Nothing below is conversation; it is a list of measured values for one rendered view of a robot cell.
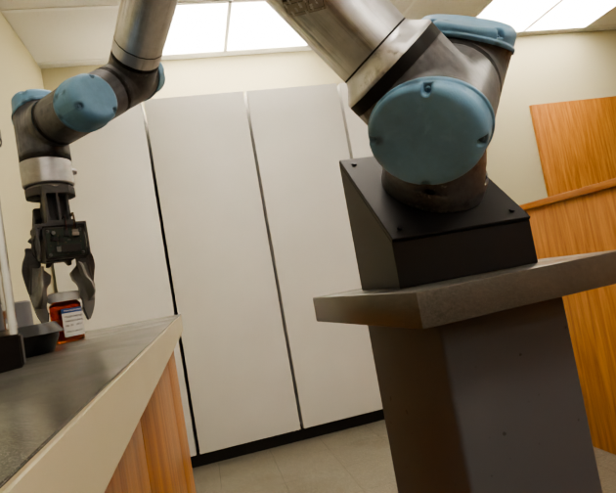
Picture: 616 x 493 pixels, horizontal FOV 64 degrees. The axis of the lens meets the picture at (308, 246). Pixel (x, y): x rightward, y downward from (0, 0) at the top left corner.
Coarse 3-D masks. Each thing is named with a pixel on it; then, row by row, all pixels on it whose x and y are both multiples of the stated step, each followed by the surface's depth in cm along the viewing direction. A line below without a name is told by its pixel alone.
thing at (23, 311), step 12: (24, 300) 59; (24, 312) 59; (24, 324) 58; (36, 324) 57; (48, 324) 58; (24, 336) 55; (36, 336) 57; (48, 336) 58; (24, 348) 56; (36, 348) 57; (48, 348) 58
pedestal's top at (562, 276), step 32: (576, 256) 64; (608, 256) 61; (416, 288) 58; (448, 288) 53; (480, 288) 54; (512, 288) 56; (544, 288) 57; (576, 288) 59; (320, 320) 80; (352, 320) 68; (384, 320) 59; (416, 320) 52; (448, 320) 52
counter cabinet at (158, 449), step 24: (168, 360) 100; (168, 384) 91; (168, 408) 84; (144, 432) 53; (168, 432) 78; (144, 456) 51; (168, 456) 73; (120, 480) 38; (144, 480) 49; (168, 480) 68; (192, 480) 110
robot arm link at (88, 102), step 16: (80, 80) 68; (96, 80) 70; (112, 80) 75; (48, 96) 71; (64, 96) 68; (80, 96) 68; (96, 96) 70; (112, 96) 72; (32, 112) 73; (48, 112) 71; (64, 112) 69; (80, 112) 68; (96, 112) 70; (112, 112) 72; (48, 128) 72; (64, 128) 71; (80, 128) 71; (96, 128) 73; (64, 144) 76
